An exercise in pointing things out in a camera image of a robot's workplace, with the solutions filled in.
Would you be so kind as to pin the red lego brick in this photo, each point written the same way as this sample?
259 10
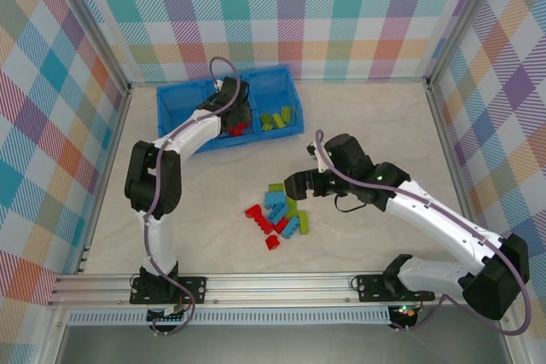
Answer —
244 126
254 212
273 242
265 225
233 130
280 224

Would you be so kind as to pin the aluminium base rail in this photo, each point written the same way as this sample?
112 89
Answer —
277 287

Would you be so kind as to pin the short aluminium frame leg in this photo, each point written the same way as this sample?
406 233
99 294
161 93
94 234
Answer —
509 338

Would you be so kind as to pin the blue three-compartment bin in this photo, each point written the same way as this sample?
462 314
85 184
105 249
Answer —
179 104

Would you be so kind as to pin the aluminium frame post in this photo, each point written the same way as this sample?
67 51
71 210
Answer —
91 23
467 19

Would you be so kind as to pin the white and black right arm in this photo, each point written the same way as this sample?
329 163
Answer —
443 219

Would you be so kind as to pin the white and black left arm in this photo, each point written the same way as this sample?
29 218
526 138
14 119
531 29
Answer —
158 244

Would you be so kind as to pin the thin aluminium cross rail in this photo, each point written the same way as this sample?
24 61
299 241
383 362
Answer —
362 81

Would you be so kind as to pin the aluminium side rail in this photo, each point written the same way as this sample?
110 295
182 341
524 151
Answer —
108 168
458 176

